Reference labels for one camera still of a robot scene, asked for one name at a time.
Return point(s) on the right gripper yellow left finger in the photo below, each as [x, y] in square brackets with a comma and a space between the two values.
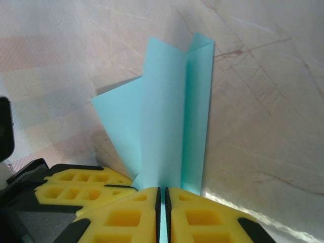
[126, 222]

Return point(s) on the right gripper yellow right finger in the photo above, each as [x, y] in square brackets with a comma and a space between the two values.
[202, 222]

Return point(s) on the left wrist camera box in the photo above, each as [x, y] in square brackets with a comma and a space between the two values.
[7, 106]

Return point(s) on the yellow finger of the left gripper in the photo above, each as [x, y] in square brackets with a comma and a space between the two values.
[76, 198]
[88, 177]

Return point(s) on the light blue paper sheet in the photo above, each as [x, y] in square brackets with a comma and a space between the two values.
[164, 114]

